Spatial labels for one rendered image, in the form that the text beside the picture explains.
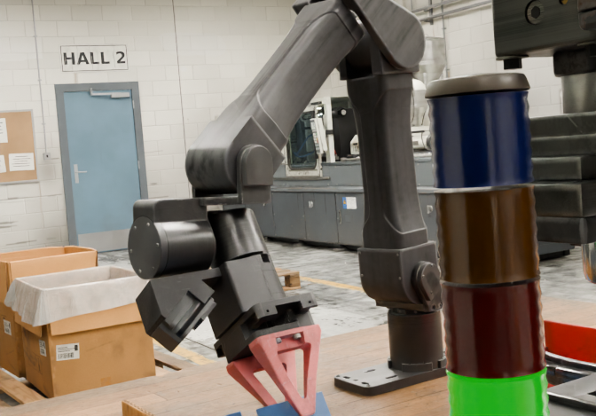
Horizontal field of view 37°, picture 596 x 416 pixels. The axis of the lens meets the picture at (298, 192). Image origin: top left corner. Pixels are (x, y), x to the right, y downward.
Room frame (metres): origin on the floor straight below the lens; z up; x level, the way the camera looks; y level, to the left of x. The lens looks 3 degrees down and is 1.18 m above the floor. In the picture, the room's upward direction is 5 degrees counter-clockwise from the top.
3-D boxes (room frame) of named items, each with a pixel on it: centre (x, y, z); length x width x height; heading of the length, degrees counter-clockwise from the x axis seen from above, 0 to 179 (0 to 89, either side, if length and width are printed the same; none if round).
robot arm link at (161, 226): (0.82, 0.09, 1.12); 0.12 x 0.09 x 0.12; 131
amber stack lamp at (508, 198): (0.33, -0.07, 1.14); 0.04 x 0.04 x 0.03
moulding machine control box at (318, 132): (9.55, -0.30, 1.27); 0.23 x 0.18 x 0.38; 119
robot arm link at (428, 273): (1.01, -0.12, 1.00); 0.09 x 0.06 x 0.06; 41
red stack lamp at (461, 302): (0.33, -0.07, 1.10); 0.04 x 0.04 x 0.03
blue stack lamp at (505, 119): (0.33, -0.07, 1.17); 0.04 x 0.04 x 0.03
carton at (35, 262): (4.64, 1.40, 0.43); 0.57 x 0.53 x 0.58; 33
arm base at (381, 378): (1.02, -0.12, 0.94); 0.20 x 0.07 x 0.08; 122
